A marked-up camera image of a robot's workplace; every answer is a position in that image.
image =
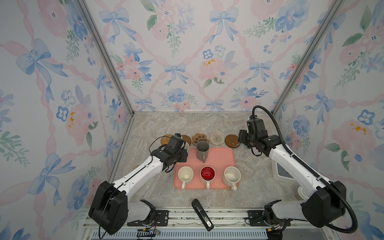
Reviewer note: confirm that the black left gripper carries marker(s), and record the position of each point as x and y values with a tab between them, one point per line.
184	155

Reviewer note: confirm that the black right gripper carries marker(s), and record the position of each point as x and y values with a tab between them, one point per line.
241	135

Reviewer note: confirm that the scratched round wooden coaster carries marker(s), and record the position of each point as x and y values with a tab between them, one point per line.
232	141

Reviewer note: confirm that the cork paw print coaster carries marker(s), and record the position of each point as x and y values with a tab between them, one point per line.
199	138

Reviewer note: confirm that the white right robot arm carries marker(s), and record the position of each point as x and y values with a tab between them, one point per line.
323	204

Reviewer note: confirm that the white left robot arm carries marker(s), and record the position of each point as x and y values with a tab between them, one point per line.
111	208

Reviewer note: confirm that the plain round wooden coaster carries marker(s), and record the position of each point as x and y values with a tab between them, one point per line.
187	139

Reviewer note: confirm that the rattan woven round coaster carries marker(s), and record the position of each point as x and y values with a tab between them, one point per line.
166	139

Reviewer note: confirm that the white lidded paper cup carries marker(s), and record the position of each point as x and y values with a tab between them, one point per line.
302	194

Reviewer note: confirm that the light blue mug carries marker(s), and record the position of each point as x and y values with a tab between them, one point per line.
187	147

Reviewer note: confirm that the cream mug front left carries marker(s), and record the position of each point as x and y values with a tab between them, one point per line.
185	175

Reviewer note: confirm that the cream mug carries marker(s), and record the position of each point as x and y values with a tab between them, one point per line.
185	175
232	177

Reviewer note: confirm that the grey mug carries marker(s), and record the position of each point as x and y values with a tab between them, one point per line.
202	151

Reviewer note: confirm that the red interior mug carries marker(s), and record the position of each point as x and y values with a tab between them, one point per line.
207	176

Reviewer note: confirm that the cream mug front right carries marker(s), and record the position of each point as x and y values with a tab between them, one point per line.
232	177

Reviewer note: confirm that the white grey tissue box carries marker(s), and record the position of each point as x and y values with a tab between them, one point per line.
280	174

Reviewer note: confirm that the black handheld device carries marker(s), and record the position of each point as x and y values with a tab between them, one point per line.
202	215

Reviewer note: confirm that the aluminium rail base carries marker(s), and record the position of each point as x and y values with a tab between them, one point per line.
222	224

